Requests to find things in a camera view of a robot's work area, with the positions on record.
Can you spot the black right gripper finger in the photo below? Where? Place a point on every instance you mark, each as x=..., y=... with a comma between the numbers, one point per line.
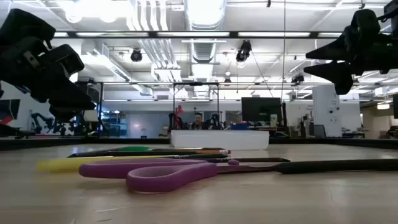
x=339, y=46
x=340, y=76

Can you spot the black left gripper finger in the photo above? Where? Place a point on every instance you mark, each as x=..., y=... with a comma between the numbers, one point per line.
x=71, y=96
x=66, y=114

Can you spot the yellow highlighter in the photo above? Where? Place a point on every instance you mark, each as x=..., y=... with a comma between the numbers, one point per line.
x=68, y=164

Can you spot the black pen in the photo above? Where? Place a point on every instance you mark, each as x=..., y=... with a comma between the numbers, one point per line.
x=258, y=160
x=124, y=153
x=335, y=166

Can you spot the green marker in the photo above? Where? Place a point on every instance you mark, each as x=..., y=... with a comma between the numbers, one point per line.
x=133, y=149

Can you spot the clear plastic supply box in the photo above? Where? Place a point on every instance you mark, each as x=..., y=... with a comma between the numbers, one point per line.
x=219, y=140

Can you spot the white pillar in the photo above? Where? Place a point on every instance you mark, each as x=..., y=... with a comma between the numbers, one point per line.
x=326, y=112

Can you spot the black ceiling spotlight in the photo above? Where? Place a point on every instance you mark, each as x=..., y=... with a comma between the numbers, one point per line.
x=136, y=55
x=243, y=51

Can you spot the black monitor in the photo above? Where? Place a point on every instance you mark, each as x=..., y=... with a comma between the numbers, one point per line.
x=261, y=110

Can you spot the blue bin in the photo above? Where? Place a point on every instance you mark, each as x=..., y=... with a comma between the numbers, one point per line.
x=239, y=126

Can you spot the person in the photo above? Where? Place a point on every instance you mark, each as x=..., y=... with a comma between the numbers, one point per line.
x=198, y=122

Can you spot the black overhead light bar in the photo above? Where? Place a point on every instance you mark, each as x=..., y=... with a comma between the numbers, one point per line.
x=199, y=34

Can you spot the black aluminium table frame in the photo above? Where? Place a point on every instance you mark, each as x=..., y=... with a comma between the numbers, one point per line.
x=62, y=142

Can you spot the black gantry frame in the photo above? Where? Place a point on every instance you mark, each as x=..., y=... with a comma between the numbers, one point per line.
x=196, y=84

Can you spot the silver ceiling duct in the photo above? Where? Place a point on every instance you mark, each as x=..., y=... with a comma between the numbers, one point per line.
x=205, y=28

